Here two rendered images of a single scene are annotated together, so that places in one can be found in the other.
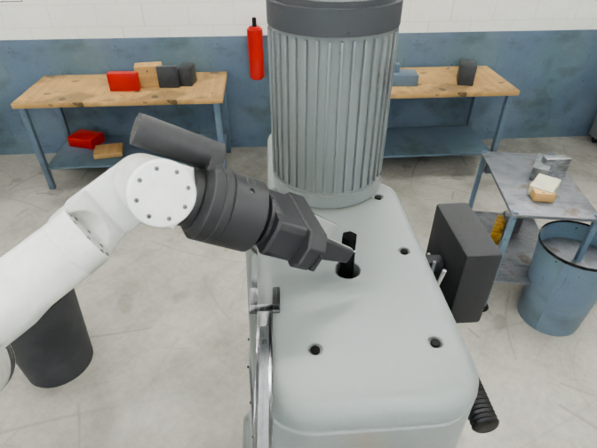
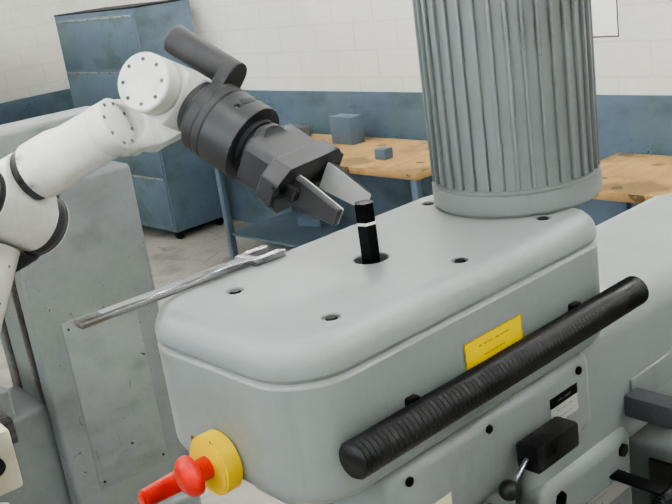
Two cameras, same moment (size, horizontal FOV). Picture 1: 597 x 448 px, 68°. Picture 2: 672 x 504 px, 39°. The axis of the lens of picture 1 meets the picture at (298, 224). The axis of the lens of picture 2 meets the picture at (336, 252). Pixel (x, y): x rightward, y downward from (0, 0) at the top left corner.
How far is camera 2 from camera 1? 84 cm
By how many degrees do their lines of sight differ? 51
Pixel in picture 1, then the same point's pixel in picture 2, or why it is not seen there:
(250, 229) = (219, 142)
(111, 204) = not seen: hidden behind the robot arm
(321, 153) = (443, 126)
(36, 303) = (60, 159)
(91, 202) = not seen: hidden behind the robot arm
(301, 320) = (261, 274)
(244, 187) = (231, 100)
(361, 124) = (484, 86)
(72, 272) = (86, 141)
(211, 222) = (187, 125)
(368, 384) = (225, 317)
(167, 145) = (185, 53)
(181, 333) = not seen: outside the picture
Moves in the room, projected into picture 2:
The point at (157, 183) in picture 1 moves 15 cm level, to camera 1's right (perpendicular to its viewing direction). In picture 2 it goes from (140, 71) to (213, 72)
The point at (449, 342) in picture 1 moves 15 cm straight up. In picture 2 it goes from (341, 320) to (317, 155)
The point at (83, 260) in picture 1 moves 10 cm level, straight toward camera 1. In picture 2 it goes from (95, 134) to (43, 155)
